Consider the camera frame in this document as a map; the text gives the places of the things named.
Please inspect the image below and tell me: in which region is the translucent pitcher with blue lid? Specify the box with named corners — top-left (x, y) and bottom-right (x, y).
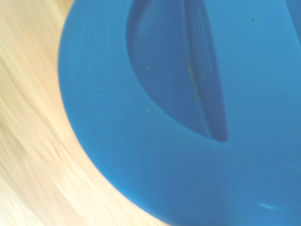
top-left (57, 0), bottom-right (301, 226)

